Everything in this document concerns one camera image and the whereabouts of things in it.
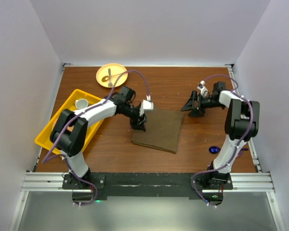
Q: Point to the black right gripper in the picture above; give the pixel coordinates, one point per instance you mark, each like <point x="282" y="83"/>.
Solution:
<point x="190" y="105"/>

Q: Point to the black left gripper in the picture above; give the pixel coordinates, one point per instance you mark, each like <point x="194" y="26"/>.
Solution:
<point x="138" y="125"/>

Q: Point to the brown cloth napkin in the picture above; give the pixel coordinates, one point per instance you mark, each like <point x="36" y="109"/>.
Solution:
<point x="162" y="130"/>

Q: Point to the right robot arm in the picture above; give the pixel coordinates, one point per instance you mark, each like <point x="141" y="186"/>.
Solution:
<point x="241" y="124"/>

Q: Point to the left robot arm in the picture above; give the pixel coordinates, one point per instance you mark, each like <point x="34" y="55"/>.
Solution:
<point x="70" y="130"/>

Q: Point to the iridescent blue spoon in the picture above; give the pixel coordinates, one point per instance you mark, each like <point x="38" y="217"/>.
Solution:
<point x="214" y="149"/>

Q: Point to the silver fork on plate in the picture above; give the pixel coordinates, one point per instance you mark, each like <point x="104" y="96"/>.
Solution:
<point x="109" y="78"/>

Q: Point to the gold spoon on plate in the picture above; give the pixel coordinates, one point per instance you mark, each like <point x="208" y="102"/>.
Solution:
<point x="105" y="78"/>

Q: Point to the beige round plate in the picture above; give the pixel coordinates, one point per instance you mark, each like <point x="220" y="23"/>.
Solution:
<point x="107" y="75"/>

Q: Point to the grey mug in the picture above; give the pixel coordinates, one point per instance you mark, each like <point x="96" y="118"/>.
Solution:
<point x="81" y="103"/>

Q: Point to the iridescent purple fork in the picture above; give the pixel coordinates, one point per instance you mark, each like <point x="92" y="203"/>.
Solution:
<point x="241" y="152"/>

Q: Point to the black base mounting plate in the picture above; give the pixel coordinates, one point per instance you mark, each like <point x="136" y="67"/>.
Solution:
<point x="147" y="185"/>

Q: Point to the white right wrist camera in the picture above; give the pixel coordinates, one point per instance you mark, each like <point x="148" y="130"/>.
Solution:
<point x="203" y="90"/>

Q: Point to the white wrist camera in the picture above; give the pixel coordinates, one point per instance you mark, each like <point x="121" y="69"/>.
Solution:
<point x="146" y="106"/>
<point x="203" y="90"/>

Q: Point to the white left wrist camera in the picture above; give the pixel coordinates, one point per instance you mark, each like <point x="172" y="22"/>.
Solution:
<point x="146" y="106"/>

